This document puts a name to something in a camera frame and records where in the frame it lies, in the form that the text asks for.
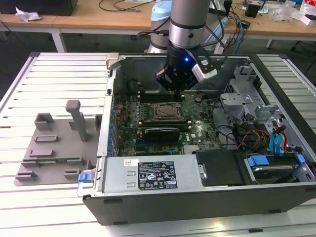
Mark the silver metal drive cage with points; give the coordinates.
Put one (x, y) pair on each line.
(234, 101)

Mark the green motherboard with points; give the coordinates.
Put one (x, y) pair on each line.
(205, 138)

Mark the black open PC case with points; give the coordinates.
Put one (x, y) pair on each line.
(172, 207)

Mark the wooden desk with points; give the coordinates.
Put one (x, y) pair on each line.
(276, 27)
(86, 22)

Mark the blue plastic latch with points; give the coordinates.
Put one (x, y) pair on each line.
(84, 178)

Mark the green RAM stick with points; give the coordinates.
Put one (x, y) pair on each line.
(60, 160)

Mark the white labelled device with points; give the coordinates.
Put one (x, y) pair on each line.
(222, 47)

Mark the CPU socket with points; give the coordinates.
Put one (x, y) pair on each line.
(155, 119)

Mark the installed RAM stick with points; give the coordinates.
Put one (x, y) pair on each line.
(182, 126)

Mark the small black adapter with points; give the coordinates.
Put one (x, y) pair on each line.
(246, 24)

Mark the white cardboard box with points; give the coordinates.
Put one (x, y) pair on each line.
(309, 19)

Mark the silver CPU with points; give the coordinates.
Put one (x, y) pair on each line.
(166, 111)

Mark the hard disk in blue carrier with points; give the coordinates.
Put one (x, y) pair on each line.
(258, 161)

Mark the grey parts rack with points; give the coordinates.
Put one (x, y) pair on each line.
(61, 148)

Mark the black plastic bay cover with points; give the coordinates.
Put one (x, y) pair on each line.
(219, 168)

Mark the round coin cell battery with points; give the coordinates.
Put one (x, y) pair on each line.
(197, 99)

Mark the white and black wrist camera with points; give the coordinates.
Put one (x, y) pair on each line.
(203, 72)

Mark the crumpled white paper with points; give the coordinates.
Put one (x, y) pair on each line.
(27, 16)

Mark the silver power supply with label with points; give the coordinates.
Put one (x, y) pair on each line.
(118, 175)

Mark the clear plastic packaging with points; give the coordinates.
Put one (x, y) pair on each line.
(284, 12)

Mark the thin metal locking lever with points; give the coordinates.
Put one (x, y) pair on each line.
(168, 104)

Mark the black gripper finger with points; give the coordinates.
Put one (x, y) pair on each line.
(164, 79)
(190, 85)

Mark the black graphics card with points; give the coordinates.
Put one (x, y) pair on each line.
(160, 135)

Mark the black RAM slot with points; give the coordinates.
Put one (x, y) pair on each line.
(148, 99)
(148, 122)
(148, 93)

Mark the silver chipset heat sink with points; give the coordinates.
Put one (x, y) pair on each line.
(191, 148)

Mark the large black box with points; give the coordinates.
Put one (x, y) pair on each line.
(49, 7)

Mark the black container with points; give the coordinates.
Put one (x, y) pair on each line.
(252, 11)

